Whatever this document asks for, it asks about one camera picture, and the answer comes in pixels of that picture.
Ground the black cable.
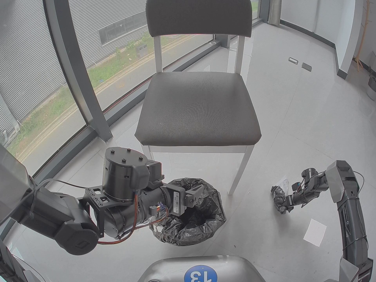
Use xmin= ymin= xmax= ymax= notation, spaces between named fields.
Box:
xmin=9 ymin=179 xmax=86 ymax=217

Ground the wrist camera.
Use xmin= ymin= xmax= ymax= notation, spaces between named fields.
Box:
xmin=301 ymin=168 xmax=319 ymax=184
xmin=146 ymin=160 xmax=164 ymax=189

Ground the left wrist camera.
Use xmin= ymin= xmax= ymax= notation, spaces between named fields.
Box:
xmin=146 ymin=160 xmax=164 ymax=189

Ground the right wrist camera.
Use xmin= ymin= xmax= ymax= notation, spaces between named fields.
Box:
xmin=301 ymin=168 xmax=319 ymax=184

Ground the grey padded white-legged chair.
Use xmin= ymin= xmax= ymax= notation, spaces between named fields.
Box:
xmin=135 ymin=0 xmax=262 ymax=195

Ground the black plastic bag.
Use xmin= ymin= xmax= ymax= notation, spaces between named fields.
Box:
xmin=149 ymin=178 xmax=227 ymax=247

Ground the black plastic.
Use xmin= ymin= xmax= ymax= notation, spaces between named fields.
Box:
xmin=270 ymin=185 xmax=294 ymax=214

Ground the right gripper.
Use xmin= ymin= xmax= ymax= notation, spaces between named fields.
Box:
xmin=285 ymin=191 xmax=311 ymax=208

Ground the pale grey curtain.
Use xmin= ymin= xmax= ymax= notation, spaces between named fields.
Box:
xmin=269 ymin=0 xmax=283 ymax=26

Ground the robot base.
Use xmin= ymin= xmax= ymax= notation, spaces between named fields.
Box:
xmin=138 ymin=254 xmax=266 ymax=282

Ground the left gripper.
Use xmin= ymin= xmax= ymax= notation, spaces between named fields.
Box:
xmin=138 ymin=186 xmax=204 ymax=222

